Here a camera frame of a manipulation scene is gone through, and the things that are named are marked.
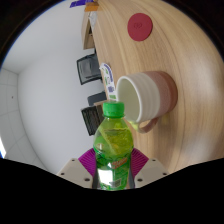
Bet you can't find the dark brown flat box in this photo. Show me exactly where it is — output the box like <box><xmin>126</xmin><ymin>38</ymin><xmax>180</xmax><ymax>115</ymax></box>
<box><xmin>80</xmin><ymin>105</ymin><xmax>105</xmax><ymax>137</ymax></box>

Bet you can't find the orange-brown small box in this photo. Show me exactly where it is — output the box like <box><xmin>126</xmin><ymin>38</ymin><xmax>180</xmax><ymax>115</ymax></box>
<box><xmin>83</xmin><ymin>1</ymin><xmax>101</xmax><ymax>13</ymax></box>

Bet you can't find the flat round red coaster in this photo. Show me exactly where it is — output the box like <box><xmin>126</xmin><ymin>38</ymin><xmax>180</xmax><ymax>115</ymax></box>
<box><xmin>126</xmin><ymin>12</ymin><xmax>154</xmax><ymax>42</ymax></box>

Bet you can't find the white and brown mug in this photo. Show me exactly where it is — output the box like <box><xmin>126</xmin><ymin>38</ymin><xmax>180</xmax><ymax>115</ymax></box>
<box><xmin>114</xmin><ymin>70</ymin><xmax>179</xmax><ymax>134</ymax></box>

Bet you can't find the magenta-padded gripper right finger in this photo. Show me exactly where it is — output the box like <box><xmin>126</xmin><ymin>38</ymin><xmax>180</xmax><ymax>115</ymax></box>
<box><xmin>128</xmin><ymin>147</ymin><xmax>170</xmax><ymax>189</ymax></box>

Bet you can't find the round white paper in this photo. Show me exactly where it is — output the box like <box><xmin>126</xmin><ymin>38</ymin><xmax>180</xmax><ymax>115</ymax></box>
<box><xmin>88</xmin><ymin>11</ymin><xmax>99</xmax><ymax>29</ymax></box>

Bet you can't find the purple standing card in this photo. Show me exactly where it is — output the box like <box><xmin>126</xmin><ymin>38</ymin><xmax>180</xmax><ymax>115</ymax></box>
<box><xmin>69</xmin><ymin>0</ymin><xmax>95</xmax><ymax>9</ymax></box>

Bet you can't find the black mesh office chair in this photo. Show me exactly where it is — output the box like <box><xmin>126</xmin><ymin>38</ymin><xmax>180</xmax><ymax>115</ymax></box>
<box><xmin>76</xmin><ymin>53</ymin><xmax>103</xmax><ymax>86</ymax></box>

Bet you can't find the green drink bottle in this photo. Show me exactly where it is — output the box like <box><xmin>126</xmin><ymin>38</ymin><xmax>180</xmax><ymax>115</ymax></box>
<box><xmin>92</xmin><ymin>100</ymin><xmax>135</xmax><ymax>192</ymax></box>

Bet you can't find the white printed leaflet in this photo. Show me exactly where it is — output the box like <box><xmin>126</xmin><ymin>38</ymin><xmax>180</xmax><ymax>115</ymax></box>
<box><xmin>99</xmin><ymin>62</ymin><xmax>118</xmax><ymax>101</ymax></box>

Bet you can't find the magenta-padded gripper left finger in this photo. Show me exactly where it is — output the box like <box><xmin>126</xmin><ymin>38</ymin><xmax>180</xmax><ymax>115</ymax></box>
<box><xmin>56</xmin><ymin>147</ymin><xmax>99</xmax><ymax>189</ymax></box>

